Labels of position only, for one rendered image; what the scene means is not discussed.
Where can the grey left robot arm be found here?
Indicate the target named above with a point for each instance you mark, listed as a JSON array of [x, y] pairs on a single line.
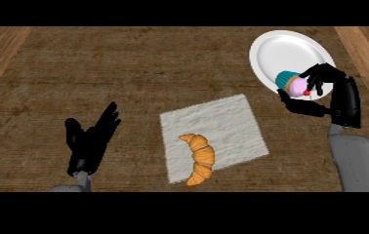
[[78, 183]]

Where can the golden croissant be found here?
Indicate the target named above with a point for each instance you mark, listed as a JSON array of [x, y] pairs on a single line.
[[200, 156]]

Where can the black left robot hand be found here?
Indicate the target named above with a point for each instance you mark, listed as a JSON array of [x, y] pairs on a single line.
[[88, 140]]

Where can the pale grey cloth placemat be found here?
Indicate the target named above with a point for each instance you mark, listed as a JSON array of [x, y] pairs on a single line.
[[225, 127]]

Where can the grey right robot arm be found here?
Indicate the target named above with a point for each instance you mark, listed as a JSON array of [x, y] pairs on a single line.
[[349, 160]]

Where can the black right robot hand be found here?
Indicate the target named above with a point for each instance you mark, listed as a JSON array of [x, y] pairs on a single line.
[[345, 96]]

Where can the pink cupcake with teal wrapper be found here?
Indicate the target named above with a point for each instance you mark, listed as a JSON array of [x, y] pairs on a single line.
[[292, 83]]

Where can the white round plate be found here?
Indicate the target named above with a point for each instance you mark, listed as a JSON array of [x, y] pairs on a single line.
[[283, 54]]

